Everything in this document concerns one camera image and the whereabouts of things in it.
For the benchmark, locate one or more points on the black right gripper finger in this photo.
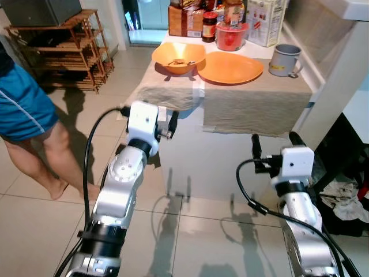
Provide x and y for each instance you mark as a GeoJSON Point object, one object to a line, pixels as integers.
{"type": "Point", "coordinates": [297, 139]}
{"type": "Point", "coordinates": [256, 146]}

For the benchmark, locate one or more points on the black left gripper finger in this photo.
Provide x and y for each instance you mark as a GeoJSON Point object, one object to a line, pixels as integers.
{"type": "Point", "coordinates": [172, 122]}

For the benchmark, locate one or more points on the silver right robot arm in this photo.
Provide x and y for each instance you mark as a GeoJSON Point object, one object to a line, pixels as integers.
{"type": "Point", "coordinates": [302, 213]}

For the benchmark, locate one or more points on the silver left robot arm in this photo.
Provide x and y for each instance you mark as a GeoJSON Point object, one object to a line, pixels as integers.
{"type": "Point", "coordinates": [118, 184]}

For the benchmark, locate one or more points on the small beige placemat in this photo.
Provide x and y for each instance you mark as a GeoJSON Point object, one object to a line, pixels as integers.
{"type": "Point", "coordinates": [164, 89]}

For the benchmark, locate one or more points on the large beige placemat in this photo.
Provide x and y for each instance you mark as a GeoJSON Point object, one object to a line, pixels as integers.
{"type": "Point", "coordinates": [253, 104]}

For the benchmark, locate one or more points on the white table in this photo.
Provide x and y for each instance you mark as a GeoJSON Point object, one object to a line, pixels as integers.
{"type": "Point", "coordinates": [202, 158]}

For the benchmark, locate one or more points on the metal spoon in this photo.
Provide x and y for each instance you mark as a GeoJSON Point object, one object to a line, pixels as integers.
{"type": "Point", "coordinates": [180, 62]}

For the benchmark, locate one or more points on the orange bowl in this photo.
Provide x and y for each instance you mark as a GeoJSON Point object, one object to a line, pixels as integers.
{"type": "Point", "coordinates": [167, 54]}

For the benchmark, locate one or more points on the crumpled white cloth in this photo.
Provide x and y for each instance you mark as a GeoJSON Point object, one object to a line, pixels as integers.
{"type": "Point", "coordinates": [346, 199]}

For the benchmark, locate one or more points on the orange plate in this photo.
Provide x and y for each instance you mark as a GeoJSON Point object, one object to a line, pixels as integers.
{"type": "Point", "coordinates": [230, 68]}

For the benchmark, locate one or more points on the grey mug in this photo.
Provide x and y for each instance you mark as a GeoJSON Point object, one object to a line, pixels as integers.
{"type": "Point", "coordinates": [282, 60]}

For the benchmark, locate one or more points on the brown food box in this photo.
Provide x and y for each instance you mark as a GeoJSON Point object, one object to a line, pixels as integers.
{"type": "Point", "coordinates": [183, 22]}

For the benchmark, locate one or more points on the dark jar with red lid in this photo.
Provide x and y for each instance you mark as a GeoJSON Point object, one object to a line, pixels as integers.
{"type": "Point", "coordinates": [209, 27]}

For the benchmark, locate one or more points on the red plastic bowl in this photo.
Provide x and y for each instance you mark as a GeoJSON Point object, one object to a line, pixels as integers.
{"type": "Point", "coordinates": [232, 38]}

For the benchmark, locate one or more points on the glass door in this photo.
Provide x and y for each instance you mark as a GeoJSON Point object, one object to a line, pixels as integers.
{"type": "Point", "coordinates": [147, 17]}

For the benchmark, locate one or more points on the wooden shelf rack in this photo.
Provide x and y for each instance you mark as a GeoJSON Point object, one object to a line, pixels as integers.
{"type": "Point", "coordinates": [81, 43]}

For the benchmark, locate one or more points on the white printed carton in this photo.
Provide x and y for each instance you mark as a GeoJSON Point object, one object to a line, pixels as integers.
{"type": "Point", "coordinates": [265, 23]}

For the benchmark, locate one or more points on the brown sauce bottle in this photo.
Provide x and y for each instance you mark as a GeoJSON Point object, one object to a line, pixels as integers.
{"type": "Point", "coordinates": [233, 12]}

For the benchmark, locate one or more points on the person in blue shorts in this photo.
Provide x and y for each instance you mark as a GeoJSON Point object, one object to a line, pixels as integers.
{"type": "Point", "coordinates": [23, 109]}

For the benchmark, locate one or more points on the black box appliance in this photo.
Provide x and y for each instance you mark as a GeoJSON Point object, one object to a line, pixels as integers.
{"type": "Point", "coordinates": [34, 11]}

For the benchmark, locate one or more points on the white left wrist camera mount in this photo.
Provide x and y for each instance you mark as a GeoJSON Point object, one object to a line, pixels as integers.
{"type": "Point", "coordinates": [143, 121]}

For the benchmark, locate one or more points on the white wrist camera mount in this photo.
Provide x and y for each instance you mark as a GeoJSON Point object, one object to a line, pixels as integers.
{"type": "Point", "coordinates": [143, 121]}
{"type": "Point", "coordinates": [297, 163]}

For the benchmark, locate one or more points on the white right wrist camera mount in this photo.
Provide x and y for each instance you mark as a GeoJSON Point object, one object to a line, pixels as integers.
{"type": "Point", "coordinates": [297, 163]}

